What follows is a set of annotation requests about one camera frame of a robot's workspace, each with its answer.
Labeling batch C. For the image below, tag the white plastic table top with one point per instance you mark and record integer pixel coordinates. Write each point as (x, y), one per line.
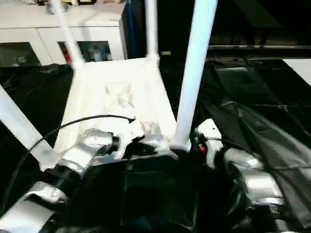
(116, 85)

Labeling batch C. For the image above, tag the white plastic table leg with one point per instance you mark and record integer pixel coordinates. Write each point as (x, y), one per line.
(151, 26)
(68, 34)
(22, 126)
(194, 60)

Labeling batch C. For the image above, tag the black plastic mat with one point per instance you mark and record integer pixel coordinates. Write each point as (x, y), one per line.
(255, 126)

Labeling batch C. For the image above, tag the small tan tape piece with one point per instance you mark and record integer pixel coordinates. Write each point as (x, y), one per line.
(165, 53)

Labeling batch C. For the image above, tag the long dark metal rod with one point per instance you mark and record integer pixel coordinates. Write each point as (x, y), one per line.
(255, 47)

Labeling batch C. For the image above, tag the red bottle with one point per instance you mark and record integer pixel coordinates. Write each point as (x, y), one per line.
(64, 51)

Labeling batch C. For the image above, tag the white flat board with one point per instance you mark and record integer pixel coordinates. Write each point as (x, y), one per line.
(298, 70)

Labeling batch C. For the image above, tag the white cabinet with glass doors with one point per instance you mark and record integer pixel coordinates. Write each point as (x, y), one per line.
(92, 26)

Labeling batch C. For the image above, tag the shiny silver ornament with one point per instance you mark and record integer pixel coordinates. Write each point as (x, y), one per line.
(54, 7)

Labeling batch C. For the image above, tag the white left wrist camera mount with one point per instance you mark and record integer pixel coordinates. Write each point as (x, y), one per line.
(128, 136)

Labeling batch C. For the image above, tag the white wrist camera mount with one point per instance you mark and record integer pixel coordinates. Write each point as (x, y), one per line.
(128, 136)
(211, 131)

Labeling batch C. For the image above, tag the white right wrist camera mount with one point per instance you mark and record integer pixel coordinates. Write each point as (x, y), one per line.
(211, 131)

